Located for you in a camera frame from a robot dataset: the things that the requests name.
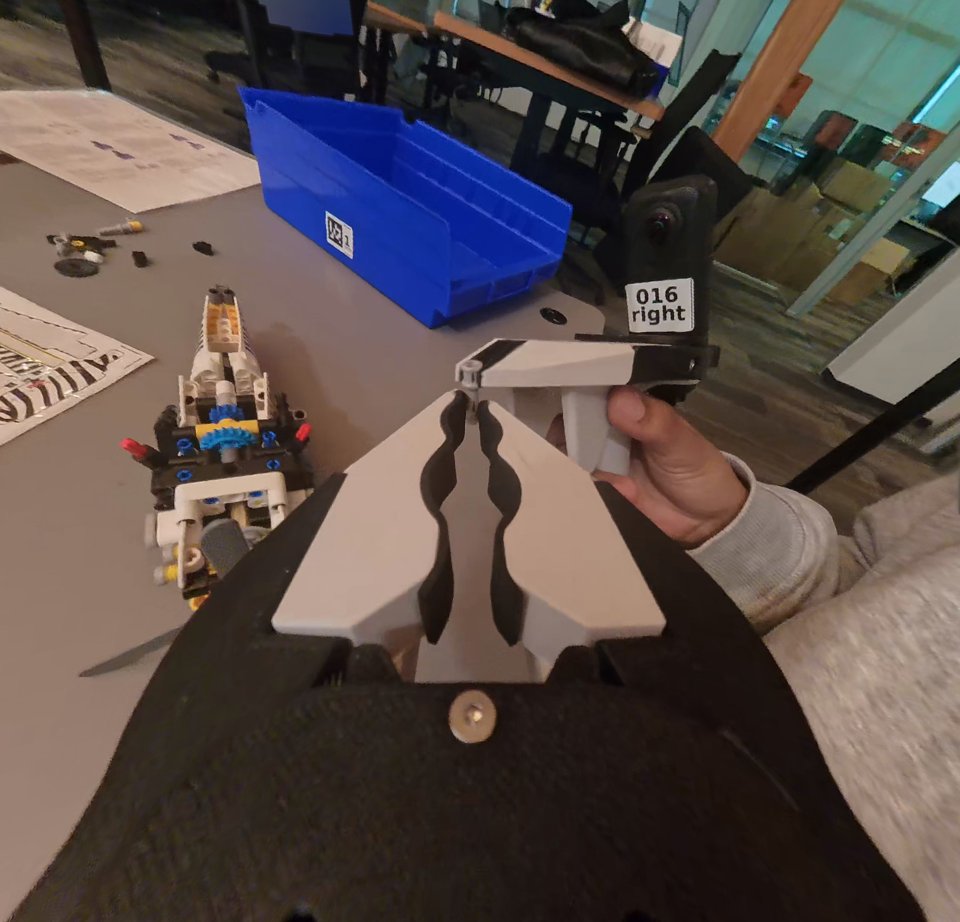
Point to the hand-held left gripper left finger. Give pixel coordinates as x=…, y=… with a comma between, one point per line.
x=360, y=547

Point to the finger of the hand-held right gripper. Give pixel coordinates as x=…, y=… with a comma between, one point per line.
x=570, y=363

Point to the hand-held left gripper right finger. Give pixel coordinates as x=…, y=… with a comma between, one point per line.
x=577, y=562

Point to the small grey lego connector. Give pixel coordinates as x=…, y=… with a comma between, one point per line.
x=469, y=373

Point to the zebra striped lego helicopter model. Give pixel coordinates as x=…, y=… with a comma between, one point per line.
x=225, y=487

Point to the black lego rotor blade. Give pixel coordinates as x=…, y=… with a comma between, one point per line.
x=135, y=656

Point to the person's right forearm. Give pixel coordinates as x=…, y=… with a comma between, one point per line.
x=780, y=554

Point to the grey and yellow lego connector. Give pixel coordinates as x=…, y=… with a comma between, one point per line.
x=120, y=227

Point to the black lego gear assembly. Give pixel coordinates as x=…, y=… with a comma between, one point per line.
x=75, y=266

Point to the person's right hand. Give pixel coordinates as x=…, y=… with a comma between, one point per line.
x=675, y=479

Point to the black table grommet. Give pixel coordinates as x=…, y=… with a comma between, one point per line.
x=553, y=314

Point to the stack of cardboard boxes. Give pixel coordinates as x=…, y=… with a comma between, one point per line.
x=757, y=232

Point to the black bag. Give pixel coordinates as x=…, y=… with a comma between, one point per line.
x=585, y=52

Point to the white table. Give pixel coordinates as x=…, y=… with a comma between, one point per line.
x=900, y=337

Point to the blue plastic bin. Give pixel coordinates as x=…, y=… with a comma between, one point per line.
x=390, y=194

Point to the wooden top desk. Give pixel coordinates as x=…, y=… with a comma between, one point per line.
x=487, y=37

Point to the person's grey clothing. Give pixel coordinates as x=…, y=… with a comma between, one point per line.
x=885, y=674

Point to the zebra print sticker sheet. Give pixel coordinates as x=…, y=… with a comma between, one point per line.
x=45, y=382

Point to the white printed paper sheet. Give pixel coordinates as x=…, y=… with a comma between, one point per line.
x=112, y=149

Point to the wooden post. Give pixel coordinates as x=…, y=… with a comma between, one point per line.
x=795, y=44

